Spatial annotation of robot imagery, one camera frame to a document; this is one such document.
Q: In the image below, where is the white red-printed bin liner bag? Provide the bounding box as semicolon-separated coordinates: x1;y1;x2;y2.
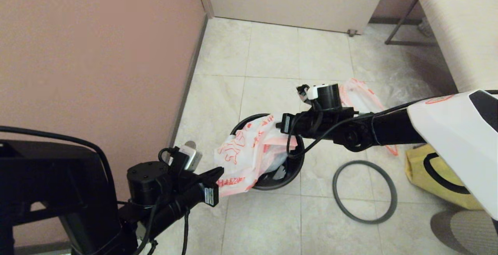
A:
213;115;298;197

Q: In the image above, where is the white red bag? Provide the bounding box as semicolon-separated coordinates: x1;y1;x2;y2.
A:
338;78;399;157

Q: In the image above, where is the grey bin rim ring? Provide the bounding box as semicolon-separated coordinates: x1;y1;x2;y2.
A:
332;160;398;225

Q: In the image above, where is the black round trash bin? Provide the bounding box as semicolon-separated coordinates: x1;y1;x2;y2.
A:
230;113;305;191

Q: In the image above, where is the yellow shopping bag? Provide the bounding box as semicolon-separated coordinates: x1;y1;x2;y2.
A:
405;144;485;210

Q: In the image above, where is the small clear container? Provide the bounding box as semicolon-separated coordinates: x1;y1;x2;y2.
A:
417;15;433;37

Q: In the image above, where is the cream striped table top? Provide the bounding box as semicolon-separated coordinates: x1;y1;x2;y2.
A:
413;0;498;93

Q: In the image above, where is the grey ribbed round object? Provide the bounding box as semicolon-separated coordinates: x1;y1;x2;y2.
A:
430;209;498;255

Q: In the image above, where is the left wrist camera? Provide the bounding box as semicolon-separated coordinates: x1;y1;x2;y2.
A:
168;141;203;172

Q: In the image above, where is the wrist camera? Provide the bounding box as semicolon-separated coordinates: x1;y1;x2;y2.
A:
168;141;203;172
296;85;312;102

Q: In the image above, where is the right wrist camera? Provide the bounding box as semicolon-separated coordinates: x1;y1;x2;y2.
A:
296;85;312;102

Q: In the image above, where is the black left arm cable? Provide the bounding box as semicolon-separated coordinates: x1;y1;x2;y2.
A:
132;195;162;255
181;208;192;255
0;126;117;193

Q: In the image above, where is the dark metal table frame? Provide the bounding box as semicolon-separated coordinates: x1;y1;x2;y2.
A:
384;0;437;46

